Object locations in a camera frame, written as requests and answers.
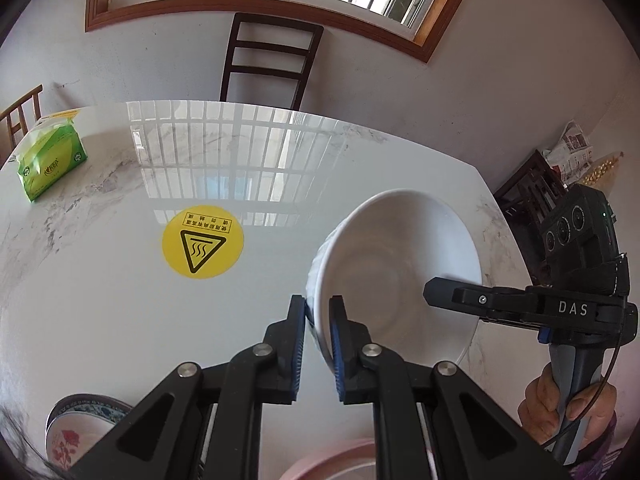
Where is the yellow round warning sticker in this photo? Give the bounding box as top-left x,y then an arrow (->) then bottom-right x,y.
162,205 -> 244,280

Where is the white pink striped Rabbit bowl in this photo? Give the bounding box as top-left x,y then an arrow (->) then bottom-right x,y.
306,190 -> 482,366

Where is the dark wooden chair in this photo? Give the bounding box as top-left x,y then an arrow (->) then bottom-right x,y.
219,12 -> 324,110

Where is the light wooden chair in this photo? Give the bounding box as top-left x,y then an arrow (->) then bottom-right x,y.
0,84 -> 43,164

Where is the dark wooden side cabinet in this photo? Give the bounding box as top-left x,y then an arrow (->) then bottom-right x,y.
494,151 -> 566,285

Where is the white plate with red roses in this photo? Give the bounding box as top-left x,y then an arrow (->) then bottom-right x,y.
46,412 -> 114,470

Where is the blue floral porcelain plate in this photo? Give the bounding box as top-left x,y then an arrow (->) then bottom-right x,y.
46,393 -> 132,430

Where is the green tissue pack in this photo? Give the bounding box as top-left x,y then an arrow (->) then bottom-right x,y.
14,110 -> 87,202

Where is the black cable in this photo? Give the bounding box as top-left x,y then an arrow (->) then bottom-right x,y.
541,318 -> 629,449

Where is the newspaper bundle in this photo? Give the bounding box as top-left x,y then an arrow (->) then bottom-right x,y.
542,120 -> 592,186

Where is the right hand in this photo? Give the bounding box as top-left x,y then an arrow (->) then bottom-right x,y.
516,363 -> 618,453

